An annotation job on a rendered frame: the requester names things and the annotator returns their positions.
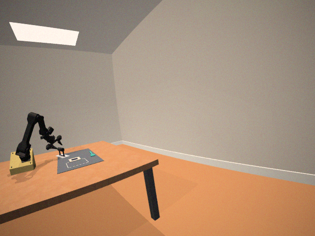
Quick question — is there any grey flat mat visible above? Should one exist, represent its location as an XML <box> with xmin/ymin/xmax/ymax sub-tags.
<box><xmin>57</xmin><ymin>148</ymin><xmax>104</xmax><ymax>174</ymax></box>

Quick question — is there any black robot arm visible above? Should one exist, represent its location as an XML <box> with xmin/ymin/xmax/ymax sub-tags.
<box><xmin>15</xmin><ymin>112</ymin><xmax>54</xmax><ymax>163</ymax></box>

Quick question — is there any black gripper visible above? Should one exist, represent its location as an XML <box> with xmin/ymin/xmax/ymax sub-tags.
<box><xmin>46</xmin><ymin>135</ymin><xmax>62</xmax><ymax>150</ymax></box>

